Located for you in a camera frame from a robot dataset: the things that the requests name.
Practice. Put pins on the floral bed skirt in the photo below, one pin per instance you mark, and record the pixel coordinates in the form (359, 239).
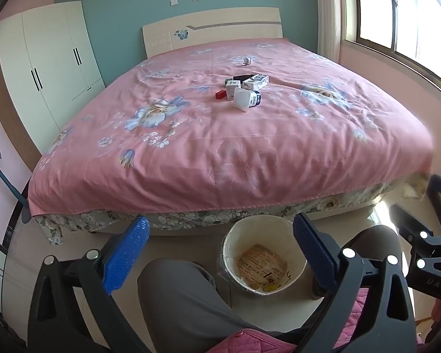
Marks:
(205, 218)

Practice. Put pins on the yellow printed wrapper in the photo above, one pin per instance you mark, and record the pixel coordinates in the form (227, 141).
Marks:
(261, 268)

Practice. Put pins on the black foam roller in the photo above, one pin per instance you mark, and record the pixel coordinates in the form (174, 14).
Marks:
(240, 77)

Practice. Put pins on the small white box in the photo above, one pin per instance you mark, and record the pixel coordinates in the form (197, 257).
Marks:
(232, 91)

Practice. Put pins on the white plastic cup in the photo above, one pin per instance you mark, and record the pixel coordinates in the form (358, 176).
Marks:
(242, 99)

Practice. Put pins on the white wardrobe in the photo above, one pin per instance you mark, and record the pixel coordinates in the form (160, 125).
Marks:
(51, 62)

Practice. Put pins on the window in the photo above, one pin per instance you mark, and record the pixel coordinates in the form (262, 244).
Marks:
(419, 14)

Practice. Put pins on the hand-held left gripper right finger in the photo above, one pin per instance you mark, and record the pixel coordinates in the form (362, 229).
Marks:
(314, 255)

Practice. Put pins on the black and white box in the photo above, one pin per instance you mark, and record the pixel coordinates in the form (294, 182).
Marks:
(256, 98)

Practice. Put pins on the pink quilted jacket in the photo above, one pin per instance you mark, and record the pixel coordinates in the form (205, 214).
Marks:
(250, 342)

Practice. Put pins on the cream wooden headboard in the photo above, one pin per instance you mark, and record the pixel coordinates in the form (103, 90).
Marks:
(224, 29)

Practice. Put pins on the person's right leg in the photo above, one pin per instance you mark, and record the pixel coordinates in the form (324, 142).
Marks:
(375, 239)

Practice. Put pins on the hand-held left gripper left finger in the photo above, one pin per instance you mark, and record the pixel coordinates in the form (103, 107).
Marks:
(128, 250)

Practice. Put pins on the crumpled paper ball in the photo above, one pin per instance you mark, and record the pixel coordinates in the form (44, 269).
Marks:
(246, 61)

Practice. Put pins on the red block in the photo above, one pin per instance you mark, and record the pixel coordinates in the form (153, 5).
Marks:
(219, 94)

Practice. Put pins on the white trash bin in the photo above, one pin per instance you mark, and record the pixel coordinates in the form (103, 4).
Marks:
(242, 235)

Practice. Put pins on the white box with dark print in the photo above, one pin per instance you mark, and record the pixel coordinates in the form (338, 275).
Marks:
(259, 80)

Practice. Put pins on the pink floral bedsheet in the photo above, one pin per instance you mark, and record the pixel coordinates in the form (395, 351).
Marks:
(224, 154)

